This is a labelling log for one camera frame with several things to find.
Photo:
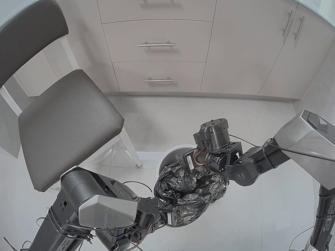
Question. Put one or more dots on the black plastic bag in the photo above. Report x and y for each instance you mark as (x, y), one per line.
(188, 205)

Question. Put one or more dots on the beige cabinet with drawers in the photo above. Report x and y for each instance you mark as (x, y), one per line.
(235, 48)

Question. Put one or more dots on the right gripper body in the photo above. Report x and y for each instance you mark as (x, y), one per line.
(189, 161)

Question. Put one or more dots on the white trash bin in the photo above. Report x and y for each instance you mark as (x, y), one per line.
(167, 161)

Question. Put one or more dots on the grey padded white-legged chair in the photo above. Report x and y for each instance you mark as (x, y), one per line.
(73, 114)

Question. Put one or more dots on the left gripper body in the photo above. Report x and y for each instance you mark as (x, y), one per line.
(168, 218)

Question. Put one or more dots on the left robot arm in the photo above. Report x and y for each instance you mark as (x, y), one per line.
(78, 192)

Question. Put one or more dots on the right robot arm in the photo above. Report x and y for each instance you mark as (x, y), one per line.
(246, 171)

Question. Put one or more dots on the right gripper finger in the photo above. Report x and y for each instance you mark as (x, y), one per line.
(180, 159)

